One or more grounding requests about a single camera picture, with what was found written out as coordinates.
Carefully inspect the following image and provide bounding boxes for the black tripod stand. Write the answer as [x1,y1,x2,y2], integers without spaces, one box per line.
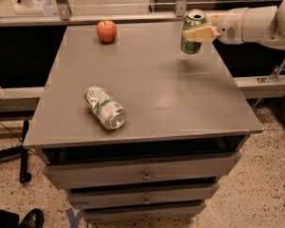
[0,120,32,184]

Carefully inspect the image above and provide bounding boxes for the top grey drawer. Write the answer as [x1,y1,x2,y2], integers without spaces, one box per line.
[44,152,241,189]

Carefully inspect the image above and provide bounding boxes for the silver crushed can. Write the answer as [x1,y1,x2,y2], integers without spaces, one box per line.
[84,86,126,130]

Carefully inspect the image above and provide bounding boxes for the grey drawer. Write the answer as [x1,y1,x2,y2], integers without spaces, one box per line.
[67,183,219,209]
[83,201,205,223]
[44,152,241,189]

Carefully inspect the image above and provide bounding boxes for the metal bracket clamp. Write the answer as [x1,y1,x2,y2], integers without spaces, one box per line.
[256,59,285,83]

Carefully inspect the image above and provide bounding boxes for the metal railing frame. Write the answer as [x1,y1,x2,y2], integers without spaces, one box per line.
[0,0,285,28]

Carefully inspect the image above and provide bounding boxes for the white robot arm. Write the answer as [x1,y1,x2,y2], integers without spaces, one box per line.
[182,0,285,50]

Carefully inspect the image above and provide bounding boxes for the red apple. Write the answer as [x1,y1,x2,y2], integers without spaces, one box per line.
[96,20,117,43]

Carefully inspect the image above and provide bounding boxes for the black shoe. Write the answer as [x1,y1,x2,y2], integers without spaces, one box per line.
[18,209,44,228]

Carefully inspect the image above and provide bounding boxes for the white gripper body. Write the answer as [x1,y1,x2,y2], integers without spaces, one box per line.
[211,8,246,45]

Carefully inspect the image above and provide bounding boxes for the green soda can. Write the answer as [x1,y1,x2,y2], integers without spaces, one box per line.
[180,9,207,54]

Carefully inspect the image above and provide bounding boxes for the bottom grey drawer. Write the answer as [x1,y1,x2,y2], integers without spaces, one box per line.
[83,201,205,223]

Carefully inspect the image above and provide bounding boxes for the grey drawer cabinet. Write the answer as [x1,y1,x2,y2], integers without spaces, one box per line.
[23,20,264,224]

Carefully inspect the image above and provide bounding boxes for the middle grey drawer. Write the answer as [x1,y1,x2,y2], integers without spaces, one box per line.
[67,183,219,209]

